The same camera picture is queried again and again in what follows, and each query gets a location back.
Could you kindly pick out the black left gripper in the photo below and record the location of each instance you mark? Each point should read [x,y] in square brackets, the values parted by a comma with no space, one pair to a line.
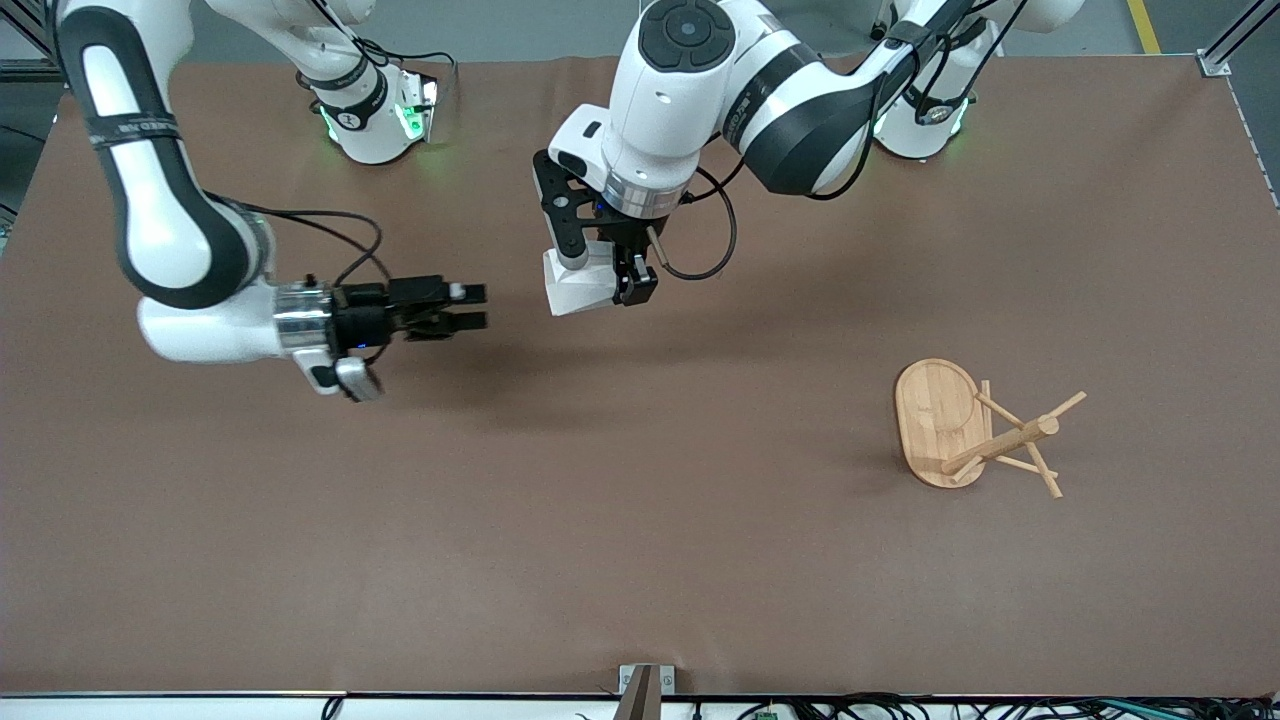
[627,250]

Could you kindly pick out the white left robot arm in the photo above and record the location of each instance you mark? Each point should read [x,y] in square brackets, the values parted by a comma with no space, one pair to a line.
[680,100]

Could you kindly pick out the aluminium frame post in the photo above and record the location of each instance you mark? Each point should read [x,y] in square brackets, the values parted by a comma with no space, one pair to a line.
[20,70]
[1240,35]

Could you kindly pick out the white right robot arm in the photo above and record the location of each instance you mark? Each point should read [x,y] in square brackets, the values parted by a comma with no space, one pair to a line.
[150,200]

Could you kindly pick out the wooden cup rack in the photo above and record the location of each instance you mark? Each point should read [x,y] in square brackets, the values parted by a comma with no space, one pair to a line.
[935,420]

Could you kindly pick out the white faceted cup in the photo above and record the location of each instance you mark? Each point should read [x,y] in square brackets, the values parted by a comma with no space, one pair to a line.
[575,290]

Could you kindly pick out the dark camera mount bar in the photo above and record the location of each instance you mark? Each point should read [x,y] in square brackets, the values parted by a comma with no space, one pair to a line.
[638,702]

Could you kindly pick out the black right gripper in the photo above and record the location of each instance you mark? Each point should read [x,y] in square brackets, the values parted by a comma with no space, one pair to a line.
[366,318]

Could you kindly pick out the grey metal bracket plate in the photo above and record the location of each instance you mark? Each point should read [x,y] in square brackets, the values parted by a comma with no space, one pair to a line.
[666,680]

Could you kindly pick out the brown table cover sheet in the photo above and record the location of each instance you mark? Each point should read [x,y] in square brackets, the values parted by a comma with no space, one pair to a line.
[640,500]

